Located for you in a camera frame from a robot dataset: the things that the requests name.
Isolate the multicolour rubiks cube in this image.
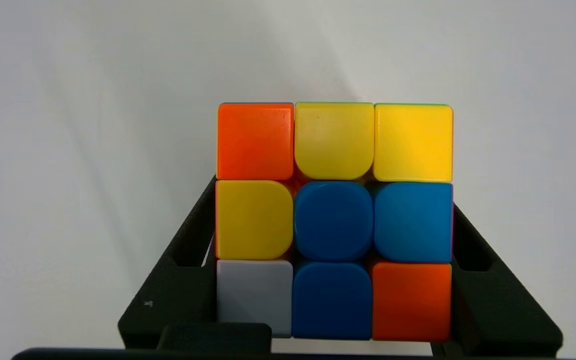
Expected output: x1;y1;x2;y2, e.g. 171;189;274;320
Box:
214;101;454;343

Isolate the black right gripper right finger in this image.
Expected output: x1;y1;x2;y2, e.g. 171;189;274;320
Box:
430;202;564;358

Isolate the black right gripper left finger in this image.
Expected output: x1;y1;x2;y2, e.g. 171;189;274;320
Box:
118;175;219;350

